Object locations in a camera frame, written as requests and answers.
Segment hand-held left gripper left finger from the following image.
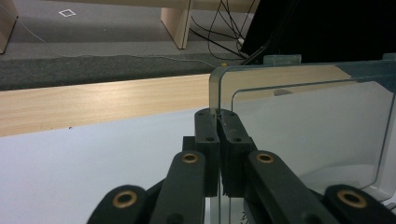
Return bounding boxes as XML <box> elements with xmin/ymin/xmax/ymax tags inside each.
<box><xmin>193</xmin><ymin>107</ymin><xmax>221</xmax><ymax>198</ymax></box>

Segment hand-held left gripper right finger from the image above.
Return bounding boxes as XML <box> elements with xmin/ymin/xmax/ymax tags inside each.
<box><xmin>216</xmin><ymin>108</ymin><xmax>259</xmax><ymax>199</ymax></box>

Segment smoky clear compartment storage box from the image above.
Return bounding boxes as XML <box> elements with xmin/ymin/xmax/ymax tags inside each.
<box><xmin>207</xmin><ymin>52</ymin><xmax>396</xmax><ymax>224</ymax></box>

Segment light wooden table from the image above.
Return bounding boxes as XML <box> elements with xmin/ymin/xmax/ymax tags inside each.
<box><xmin>0</xmin><ymin>63</ymin><xmax>354</xmax><ymax>138</ymax></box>

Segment black metal stand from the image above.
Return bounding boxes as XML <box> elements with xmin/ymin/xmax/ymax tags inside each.
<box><xmin>242</xmin><ymin>0</ymin><xmax>302</xmax><ymax>65</ymax></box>

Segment light wooden shelf unit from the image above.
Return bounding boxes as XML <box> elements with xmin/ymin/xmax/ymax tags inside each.
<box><xmin>0</xmin><ymin>0</ymin><xmax>262</xmax><ymax>55</ymax></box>

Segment dark curtain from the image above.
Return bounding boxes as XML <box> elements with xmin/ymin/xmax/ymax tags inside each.
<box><xmin>241</xmin><ymin>0</ymin><xmax>396</xmax><ymax>64</ymax></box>

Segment black floor cables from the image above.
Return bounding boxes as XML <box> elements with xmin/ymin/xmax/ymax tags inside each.
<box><xmin>189</xmin><ymin>0</ymin><xmax>261</xmax><ymax>62</ymax></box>

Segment thin white floor cable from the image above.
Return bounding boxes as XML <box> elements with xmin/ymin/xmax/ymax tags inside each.
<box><xmin>0</xmin><ymin>4</ymin><xmax>220</xmax><ymax>68</ymax></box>

